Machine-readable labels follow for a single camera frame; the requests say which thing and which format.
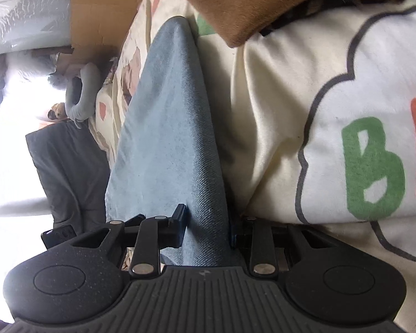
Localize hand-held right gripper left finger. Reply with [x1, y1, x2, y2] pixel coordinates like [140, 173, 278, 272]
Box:
[69, 204, 188, 279]

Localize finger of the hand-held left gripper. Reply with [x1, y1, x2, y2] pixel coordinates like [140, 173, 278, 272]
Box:
[40, 224, 75, 251]

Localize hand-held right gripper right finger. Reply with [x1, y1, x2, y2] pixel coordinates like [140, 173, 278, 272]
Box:
[230, 211, 337, 279]

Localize blue denim pants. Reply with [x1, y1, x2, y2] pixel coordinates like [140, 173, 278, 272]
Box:
[105, 16, 245, 268]

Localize brown teddy bear toy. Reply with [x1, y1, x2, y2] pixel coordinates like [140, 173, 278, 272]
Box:
[47, 102, 68, 120]

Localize cream bear print bed sheet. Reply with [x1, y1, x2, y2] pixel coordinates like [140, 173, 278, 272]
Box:
[88, 0, 416, 268]

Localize grey neck pillow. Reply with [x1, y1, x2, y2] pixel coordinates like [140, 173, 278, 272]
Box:
[65, 62, 102, 129]

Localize white plastic bag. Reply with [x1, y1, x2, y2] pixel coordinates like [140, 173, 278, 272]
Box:
[0, 49, 72, 112]

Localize brown cardboard sheet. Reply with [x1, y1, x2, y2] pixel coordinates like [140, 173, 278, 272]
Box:
[70, 0, 153, 65]

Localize brown folded garment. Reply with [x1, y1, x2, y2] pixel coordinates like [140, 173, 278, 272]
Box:
[163, 0, 357, 48]

